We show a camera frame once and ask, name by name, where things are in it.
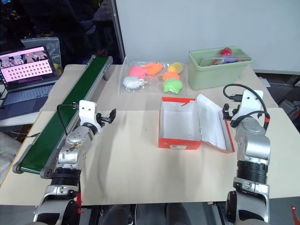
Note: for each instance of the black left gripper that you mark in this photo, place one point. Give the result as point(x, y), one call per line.
point(102, 118)

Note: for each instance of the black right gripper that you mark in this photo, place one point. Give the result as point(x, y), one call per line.
point(235, 113)

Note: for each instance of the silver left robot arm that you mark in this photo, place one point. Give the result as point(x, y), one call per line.
point(75, 140)

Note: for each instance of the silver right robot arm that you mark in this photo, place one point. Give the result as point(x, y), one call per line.
point(254, 145)

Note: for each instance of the green conveyor belt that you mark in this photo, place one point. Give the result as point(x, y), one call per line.
point(68, 103)

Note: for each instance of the orange shoe box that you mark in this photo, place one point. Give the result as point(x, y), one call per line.
point(180, 122)

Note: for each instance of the white plush toy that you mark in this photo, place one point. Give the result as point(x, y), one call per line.
point(131, 82)

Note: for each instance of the light green plastic bin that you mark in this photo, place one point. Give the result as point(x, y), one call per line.
point(211, 75)

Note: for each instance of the clear plastic bag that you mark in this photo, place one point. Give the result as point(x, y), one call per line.
point(150, 90)

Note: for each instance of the purple toy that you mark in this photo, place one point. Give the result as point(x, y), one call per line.
point(228, 60)

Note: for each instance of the pink plush toy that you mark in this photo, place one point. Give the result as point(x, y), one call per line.
point(136, 70)

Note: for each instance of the red toy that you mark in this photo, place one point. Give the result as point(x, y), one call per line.
point(226, 52)

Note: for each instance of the black red bag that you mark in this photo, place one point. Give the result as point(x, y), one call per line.
point(290, 111)

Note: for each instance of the green plush toy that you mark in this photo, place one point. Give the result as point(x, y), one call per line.
point(172, 85)

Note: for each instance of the yellow plush toy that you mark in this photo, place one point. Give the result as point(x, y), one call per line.
point(175, 67)

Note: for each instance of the grey plastic bag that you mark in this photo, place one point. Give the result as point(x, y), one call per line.
point(52, 49)

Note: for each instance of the open laptop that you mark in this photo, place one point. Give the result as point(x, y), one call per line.
point(25, 77)

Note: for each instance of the white side table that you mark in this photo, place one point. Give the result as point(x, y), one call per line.
point(16, 119)

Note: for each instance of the dark rounded shape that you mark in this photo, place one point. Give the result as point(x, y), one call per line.
point(122, 214)

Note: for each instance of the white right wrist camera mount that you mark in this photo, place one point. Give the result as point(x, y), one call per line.
point(252, 100)

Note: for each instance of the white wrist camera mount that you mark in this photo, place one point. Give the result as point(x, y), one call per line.
point(87, 110)
point(252, 100)

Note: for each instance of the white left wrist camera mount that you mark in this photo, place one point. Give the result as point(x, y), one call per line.
point(87, 110)

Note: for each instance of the grey metal post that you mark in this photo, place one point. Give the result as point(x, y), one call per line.
point(118, 30)

